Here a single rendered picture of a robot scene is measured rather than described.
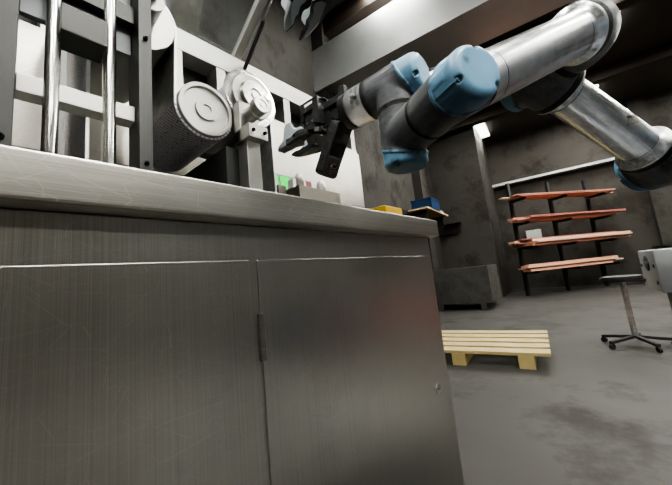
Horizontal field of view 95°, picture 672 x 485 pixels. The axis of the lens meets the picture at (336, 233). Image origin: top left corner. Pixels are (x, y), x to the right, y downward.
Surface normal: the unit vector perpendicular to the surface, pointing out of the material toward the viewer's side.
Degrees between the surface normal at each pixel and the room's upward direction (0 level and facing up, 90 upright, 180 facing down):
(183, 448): 90
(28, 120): 90
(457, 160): 90
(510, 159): 90
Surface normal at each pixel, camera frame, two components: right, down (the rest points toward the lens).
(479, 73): 0.29, -0.18
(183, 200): 0.74, -0.18
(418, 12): -0.57, -0.07
